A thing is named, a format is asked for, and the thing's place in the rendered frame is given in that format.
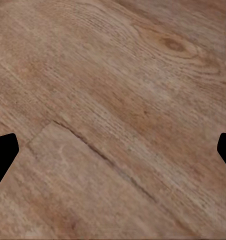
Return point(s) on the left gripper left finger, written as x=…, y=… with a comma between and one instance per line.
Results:
x=9, y=148

